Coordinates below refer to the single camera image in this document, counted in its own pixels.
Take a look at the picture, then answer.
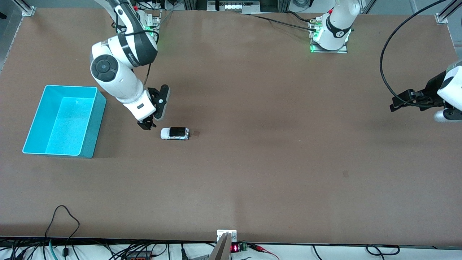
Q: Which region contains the white jeep toy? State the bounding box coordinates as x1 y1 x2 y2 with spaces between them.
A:
160 127 190 141

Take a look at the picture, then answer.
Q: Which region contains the turquoise plastic bin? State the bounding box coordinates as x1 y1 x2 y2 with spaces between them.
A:
22 85 107 159

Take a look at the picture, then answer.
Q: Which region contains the black connector box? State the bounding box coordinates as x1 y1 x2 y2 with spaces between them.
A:
125 251 153 260

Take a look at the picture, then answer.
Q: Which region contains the silver control box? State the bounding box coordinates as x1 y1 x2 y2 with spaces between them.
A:
207 0 261 14

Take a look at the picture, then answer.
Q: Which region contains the grey aluminium bar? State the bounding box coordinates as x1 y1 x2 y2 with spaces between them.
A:
208 233 232 260

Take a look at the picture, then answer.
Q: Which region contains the grey metal side panel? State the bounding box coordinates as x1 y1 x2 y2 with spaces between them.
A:
0 7 23 73

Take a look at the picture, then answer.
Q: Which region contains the red clip lead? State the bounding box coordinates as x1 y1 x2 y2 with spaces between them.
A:
248 244 280 260

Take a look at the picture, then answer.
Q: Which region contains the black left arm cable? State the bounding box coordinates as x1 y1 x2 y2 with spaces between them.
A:
379 0 448 107

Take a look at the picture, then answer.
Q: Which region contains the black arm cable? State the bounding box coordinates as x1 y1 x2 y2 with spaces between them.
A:
379 0 448 107
112 22 160 87

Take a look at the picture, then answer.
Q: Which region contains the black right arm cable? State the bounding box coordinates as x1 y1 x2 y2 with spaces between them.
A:
112 22 160 87

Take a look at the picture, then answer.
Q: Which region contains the aluminium frame profile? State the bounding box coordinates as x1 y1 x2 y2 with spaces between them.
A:
436 0 462 25
14 0 36 17

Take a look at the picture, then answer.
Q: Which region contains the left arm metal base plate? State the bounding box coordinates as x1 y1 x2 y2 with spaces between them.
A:
310 19 348 54

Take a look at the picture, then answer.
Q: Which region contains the thin black looped cable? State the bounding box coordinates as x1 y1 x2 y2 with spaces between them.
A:
44 205 80 257

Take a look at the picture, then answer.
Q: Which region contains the black cable on table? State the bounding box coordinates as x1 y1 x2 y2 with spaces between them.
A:
245 11 320 31

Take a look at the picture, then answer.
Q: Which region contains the black coiled cable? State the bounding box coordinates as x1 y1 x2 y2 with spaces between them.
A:
366 244 400 256

